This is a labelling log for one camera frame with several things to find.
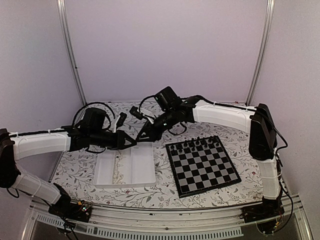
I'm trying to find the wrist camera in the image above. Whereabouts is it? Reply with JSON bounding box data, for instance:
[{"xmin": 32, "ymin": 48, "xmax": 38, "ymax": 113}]
[
  {"xmin": 110, "ymin": 112, "xmax": 127, "ymax": 133},
  {"xmin": 129, "ymin": 106, "xmax": 151, "ymax": 122}
]

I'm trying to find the floral patterned table mat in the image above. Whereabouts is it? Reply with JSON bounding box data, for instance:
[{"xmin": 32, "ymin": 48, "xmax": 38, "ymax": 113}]
[{"xmin": 51, "ymin": 122, "xmax": 279, "ymax": 209}]

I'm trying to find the left aluminium frame post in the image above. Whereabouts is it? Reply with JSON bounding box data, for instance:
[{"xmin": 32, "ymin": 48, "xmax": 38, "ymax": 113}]
[{"xmin": 56, "ymin": 0, "xmax": 87, "ymax": 105}]

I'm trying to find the black white chessboard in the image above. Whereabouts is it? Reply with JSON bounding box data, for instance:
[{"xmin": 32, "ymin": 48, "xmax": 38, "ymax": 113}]
[{"xmin": 165, "ymin": 135, "xmax": 242, "ymax": 198}]

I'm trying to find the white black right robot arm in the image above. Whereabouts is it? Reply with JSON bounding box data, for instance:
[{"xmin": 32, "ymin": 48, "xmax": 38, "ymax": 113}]
[{"xmin": 136, "ymin": 86, "xmax": 282, "ymax": 218}]

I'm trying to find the aluminium frame post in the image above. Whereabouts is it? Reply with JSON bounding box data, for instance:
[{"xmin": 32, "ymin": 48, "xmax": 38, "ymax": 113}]
[
  {"xmin": 245, "ymin": 0, "xmax": 275, "ymax": 106},
  {"xmin": 56, "ymin": 0, "xmax": 87, "ymax": 105}
]

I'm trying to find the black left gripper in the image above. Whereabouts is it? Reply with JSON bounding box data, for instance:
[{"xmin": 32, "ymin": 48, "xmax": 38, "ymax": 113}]
[{"xmin": 89, "ymin": 129, "xmax": 138, "ymax": 151}]

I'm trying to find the right aluminium frame post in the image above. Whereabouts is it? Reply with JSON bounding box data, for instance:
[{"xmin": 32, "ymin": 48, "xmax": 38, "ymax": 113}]
[{"xmin": 245, "ymin": 0, "xmax": 275, "ymax": 106}]

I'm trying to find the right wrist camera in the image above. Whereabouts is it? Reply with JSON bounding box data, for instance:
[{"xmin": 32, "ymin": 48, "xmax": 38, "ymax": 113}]
[{"xmin": 129, "ymin": 106, "xmax": 151, "ymax": 122}]

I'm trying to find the aluminium front rail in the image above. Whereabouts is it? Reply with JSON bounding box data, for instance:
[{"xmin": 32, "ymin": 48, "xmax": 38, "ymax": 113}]
[{"xmin": 21, "ymin": 195, "xmax": 315, "ymax": 240}]

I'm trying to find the white plastic tray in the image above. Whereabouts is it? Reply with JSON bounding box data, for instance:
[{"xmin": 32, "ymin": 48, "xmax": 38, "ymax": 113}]
[{"xmin": 93, "ymin": 142, "xmax": 157, "ymax": 189}]

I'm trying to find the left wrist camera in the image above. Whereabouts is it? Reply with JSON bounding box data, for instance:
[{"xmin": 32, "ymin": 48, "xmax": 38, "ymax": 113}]
[{"xmin": 110, "ymin": 112, "xmax": 127, "ymax": 133}]

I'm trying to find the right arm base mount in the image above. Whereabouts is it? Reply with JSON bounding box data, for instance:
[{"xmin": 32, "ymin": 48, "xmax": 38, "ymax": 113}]
[{"xmin": 239, "ymin": 197, "xmax": 285, "ymax": 235}]

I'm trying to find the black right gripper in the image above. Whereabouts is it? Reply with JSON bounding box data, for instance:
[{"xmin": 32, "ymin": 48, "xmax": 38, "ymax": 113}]
[{"xmin": 135, "ymin": 108, "xmax": 177, "ymax": 143}]

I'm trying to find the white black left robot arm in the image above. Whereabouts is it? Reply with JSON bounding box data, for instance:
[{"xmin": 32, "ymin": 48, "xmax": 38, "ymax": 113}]
[{"xmin": 0, "ymin": 107, "xmax": 137, "ymax": 217}]

